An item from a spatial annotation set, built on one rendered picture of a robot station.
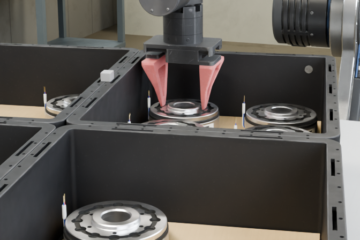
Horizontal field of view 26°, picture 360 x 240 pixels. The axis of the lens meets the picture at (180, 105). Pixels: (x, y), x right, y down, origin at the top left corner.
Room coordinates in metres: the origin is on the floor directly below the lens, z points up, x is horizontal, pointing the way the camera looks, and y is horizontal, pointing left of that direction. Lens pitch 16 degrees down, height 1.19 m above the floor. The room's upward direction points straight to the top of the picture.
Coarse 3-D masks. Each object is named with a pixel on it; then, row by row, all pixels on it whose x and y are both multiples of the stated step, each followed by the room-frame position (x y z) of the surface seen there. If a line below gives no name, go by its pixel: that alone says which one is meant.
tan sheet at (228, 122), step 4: (220, 116) 1.16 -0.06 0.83; (224, 116) 1.16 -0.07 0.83; (228, 116) 1.16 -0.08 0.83; (220, 120) 1.14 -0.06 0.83; (224, 120) 1.14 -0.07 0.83; (228, 120) 1.14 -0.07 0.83; (232, 120) 1.14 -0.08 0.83; (236, 120) 1.14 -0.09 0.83; (240, 120) 1.14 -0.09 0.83; (244, 120) 1.14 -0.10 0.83; (220, 124) 1.12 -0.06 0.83; (224, 124) 1.12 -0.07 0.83; (228, 124) 1.12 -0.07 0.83; (232, 124) 1.12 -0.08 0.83; (236, 124) 1.12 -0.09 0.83; (240, 124) 1.12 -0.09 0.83; (244, 124) 1.12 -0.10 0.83; (320, 124) 1.12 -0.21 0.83; (228, 128) 1.10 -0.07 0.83; (232, 128) 1.10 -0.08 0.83; (240, 128) 1.10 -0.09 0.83; (244, 128) 1.10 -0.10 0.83; (320, 128) 1.10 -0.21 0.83; (320, 132) 1.08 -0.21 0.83
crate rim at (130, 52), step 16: (16, 48) 1.23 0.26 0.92; (32, 48) 1.22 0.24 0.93; (48, 48) 1.22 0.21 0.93; (64, 48) 1.21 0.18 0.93; (80, 48) 1.21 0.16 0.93; (96, 48) 1.20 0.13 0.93; (112, 48) 1.20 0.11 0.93; (128, 48) 1.20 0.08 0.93; (96, 80) 1.00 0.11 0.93; (80, 96) 0.92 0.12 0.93; (64, 112) 0.85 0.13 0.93
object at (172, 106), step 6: (174, 102) 1.11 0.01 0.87; (180, 102) 1.12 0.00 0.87; (186, 102) 1.12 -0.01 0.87; (192, 102) 1.11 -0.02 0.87; (168, 108) 1.10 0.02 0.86; (174, 108) 1.08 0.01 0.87; (180, 108) 1.08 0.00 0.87; (186, 108) 1.08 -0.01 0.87; (192, 108) 1.08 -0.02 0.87; (198, 108) 1.09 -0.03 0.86
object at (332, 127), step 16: (128, 64) 1.09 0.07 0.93; (112, 80) 1.00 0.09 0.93; (336, 80) 1.00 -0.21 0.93; (96, 96) 0.92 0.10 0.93; (336, 96) 0.92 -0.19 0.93; (80, 112) 0.85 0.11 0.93; (336, 112) 0.85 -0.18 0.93; (144, 128) 0.80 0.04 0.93; (160, 128) 0.79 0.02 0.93; (176, 128) 0.79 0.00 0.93; (192, 128) 0.79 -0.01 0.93; (208, 128) 0.79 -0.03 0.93; (224, 128) 0.79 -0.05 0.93; (336, 128) 0.80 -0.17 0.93
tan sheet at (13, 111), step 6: (0, 108) 1.21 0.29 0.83; (6, 108) 1.21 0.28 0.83; (12, 108) 1.21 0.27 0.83; (18, 108) 1.21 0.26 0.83; (24, 108) 1.21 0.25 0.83; (30, 108) 1.21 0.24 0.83; (36, 108) 1.21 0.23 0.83; (42, 108) 1.21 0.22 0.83; (0, 114) 1.18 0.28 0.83; (6, 114) 1.18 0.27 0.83; (12, 114) 1.18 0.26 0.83; (18, 114) 1.18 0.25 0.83; (24, 114) 1.18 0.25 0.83; (30, 114) 1.18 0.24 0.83; (36, 114) 1.18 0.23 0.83; (42, 114) 1.18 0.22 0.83
